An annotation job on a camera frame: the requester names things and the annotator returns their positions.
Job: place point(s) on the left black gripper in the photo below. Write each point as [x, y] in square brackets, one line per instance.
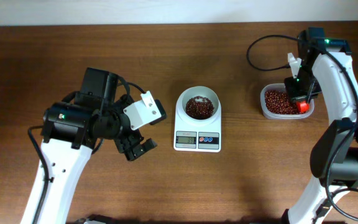
[134, 139]

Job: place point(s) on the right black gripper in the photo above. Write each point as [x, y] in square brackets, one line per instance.
[295, 95]

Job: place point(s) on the red plastic measuring scoop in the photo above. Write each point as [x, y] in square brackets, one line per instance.
[302, 106]

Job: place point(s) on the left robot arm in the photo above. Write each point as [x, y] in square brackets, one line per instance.
[75, 128]

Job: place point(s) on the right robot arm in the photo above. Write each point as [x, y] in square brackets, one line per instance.
[325, 66]

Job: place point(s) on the white digital kitchen scale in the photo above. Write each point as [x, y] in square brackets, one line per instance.
[197, 135]

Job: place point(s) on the red adzuki beans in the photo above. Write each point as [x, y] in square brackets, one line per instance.
[279, 103]

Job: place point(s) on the clear plastic food container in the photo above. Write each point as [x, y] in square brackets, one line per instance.
[269, 115]

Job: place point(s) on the red beans in bowl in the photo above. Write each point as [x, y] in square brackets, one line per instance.
[199, 107]

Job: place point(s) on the white round bowl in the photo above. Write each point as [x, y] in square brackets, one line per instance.
[198, 91]

